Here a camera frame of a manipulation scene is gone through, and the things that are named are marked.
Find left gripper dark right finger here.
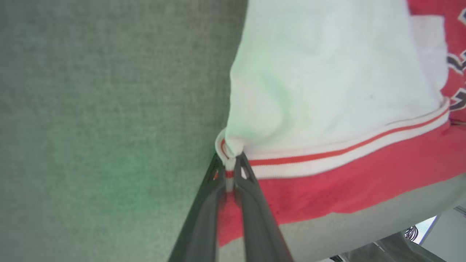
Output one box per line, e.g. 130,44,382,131
234,153,294,262

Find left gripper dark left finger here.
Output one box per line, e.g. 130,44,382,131
168,154,226,262

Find red and white garment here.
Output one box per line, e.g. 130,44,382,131
215,0,466,248

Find black coiled cable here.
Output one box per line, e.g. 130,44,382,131
403,226,419,242

